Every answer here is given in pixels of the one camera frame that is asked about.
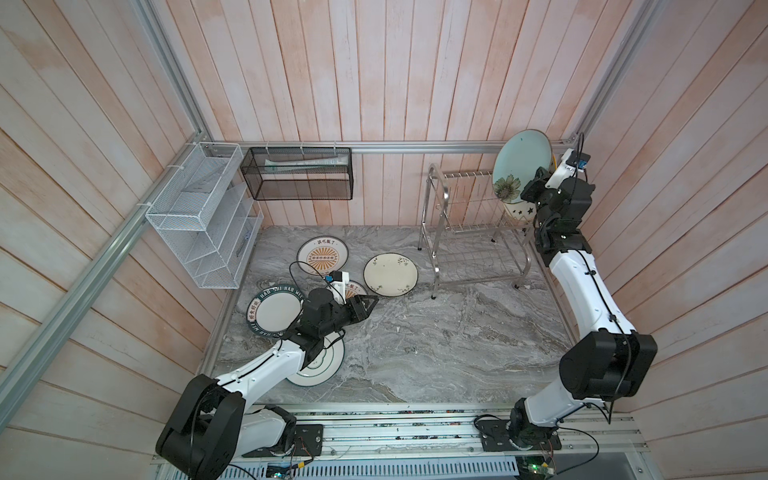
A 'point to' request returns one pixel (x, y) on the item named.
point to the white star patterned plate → (523, 209)
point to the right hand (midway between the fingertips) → (540, 165)
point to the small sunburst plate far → (322, 254)
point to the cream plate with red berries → (390, 274)
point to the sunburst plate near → (354, 288)
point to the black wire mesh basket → (299, 173)
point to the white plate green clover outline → (324, 365)
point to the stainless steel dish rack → (466, 233)
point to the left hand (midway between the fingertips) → (376, 305)
